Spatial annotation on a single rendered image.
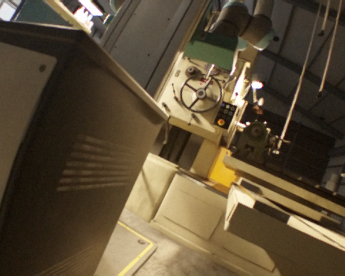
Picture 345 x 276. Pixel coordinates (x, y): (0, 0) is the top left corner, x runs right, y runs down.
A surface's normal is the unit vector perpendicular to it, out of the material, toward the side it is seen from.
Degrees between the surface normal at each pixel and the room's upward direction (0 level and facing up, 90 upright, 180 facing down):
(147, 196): 90
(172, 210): 90
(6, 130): 90
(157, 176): 90
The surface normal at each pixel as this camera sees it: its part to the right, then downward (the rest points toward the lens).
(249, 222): -0.32, -0.18
